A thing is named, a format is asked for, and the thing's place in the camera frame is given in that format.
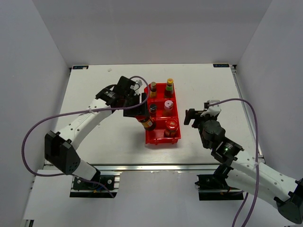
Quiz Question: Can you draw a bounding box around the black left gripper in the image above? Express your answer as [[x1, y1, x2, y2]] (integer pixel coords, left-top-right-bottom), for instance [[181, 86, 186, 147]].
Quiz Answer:
[[123, 92, 150, 118]]

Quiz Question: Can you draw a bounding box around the red-lidded brown sauce jar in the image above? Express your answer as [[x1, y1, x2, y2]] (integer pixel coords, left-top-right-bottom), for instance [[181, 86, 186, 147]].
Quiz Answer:
[[164, 118, 179, 138]]

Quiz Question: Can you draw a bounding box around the pink-lidded spice jar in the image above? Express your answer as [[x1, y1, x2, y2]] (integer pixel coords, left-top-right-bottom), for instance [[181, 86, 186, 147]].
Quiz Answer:
[[162, 100, 174, 117]]

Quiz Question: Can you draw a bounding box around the green-label red sauce bottle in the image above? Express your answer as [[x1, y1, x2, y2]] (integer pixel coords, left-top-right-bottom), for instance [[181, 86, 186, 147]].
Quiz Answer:
[[164, 78, 174, 98]]

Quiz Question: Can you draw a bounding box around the yellow-label brown sauce bottle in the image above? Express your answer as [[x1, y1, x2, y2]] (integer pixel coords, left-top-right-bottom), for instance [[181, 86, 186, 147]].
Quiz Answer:
[[150, 81, 157, 98]]

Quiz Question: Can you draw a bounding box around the small dark pepper shaker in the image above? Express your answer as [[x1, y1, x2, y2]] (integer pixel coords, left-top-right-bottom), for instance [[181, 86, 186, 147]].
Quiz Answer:
[[149, 103, 157, 117]]

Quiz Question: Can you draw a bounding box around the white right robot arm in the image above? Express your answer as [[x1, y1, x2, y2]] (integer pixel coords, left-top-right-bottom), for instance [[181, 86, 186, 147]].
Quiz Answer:
[[184, 109, 303, 224]]

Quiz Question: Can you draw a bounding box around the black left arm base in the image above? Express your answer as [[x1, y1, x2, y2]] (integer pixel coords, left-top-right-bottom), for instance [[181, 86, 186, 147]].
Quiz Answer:
[[70, 171, 121, 199]]

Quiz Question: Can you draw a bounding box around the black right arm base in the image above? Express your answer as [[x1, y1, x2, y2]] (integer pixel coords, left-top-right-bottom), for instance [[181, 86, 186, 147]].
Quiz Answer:
[[195, 174, 244, 201]]

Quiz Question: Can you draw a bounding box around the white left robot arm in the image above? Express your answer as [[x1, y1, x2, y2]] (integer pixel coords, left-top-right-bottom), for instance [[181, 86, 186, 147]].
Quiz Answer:
[[44, 76, 147, 189]]

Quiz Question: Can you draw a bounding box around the red plastic divided bin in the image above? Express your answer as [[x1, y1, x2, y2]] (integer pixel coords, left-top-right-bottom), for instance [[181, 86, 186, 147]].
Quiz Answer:
[[145, 83, 181, 145]]

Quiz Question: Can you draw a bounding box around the blue corner label left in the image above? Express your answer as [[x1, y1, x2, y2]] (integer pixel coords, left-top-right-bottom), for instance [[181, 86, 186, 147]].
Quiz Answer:
[[72, 65, 89, 70]]

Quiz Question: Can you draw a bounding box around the blue corner label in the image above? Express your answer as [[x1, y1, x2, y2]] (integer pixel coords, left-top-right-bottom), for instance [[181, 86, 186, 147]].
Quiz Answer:
[[213, 63, 230, 68], [72, 65, 89, 70]]

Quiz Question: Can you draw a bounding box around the blue corner label right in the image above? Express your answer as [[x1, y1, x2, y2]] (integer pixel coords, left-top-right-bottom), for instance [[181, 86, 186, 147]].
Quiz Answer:
[[213, 63, 230, 68]]

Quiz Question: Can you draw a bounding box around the aluminium right side rail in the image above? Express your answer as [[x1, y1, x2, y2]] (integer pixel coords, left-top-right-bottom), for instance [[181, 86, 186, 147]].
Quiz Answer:
[[230, 65, 265, 163]]

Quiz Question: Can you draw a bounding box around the aluminium rail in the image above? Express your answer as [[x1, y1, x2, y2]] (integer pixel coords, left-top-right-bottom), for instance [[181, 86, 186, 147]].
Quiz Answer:
[[230, 65, 265, 163], [94, 164, 219, 172]]

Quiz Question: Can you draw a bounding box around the aluminium front rail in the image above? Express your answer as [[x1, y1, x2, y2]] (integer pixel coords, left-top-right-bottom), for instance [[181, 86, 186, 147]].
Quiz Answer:
[[94, 164, 219, 172]]

